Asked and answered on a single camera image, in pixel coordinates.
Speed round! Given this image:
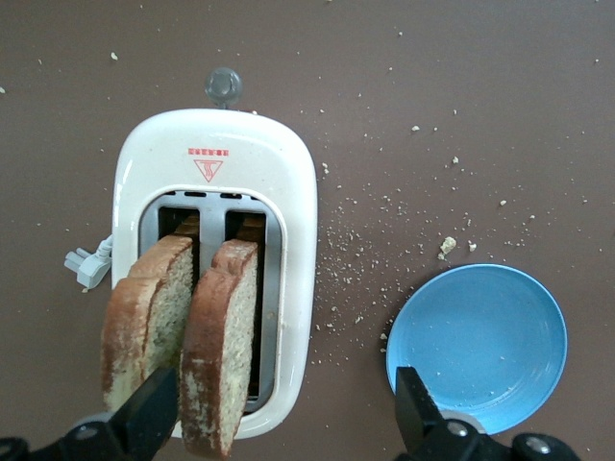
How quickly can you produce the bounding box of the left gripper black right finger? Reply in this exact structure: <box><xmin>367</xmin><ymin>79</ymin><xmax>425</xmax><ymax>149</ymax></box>
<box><xmin>393</xmin><ymin>366</ymin><xmax>580</xmax><ymax>461</ymax></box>

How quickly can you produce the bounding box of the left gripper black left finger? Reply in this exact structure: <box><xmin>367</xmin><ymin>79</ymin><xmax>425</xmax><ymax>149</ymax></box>
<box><xmin>0</xmin><ymin>367</ymin><xmax>180</xmax><ymax>461</ymax></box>

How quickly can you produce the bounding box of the brown bread slice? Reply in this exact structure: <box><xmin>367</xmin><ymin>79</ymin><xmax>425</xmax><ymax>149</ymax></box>
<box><xmin>99</xmin><ymin>213</ymin><xmax>201</xmax><ymax>414</ymax></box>
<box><xmin>179</xmin><ymin>213</ymin><xmax>266</xmax><ymax>460</ymax></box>

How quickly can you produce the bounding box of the blue plate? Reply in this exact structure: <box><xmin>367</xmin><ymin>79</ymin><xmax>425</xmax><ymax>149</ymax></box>
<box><xmin>385</xmin><ymin>262</ymin><xmax>569</xmax><ymax>437</ymax></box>

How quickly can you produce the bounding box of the white toaster power plug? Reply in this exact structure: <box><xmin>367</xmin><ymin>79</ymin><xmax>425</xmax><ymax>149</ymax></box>
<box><xmin>63</xmin><ymin>233</ymin><xmax>116</xmax><ymax>293</ymax></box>

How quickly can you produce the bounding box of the white toaster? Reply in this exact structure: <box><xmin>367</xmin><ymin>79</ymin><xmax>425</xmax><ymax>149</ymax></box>
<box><xmin>111</xmin><ymin>66</ymin><xmax>319</xmax><ymax>441</ymax></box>

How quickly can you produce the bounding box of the brown tablecloth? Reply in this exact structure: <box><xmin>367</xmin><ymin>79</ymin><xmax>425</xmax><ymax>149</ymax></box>
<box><xmin>0</xmin><ymin>0</ymin><xmax>615</xmax><ymax>461</ymax></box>

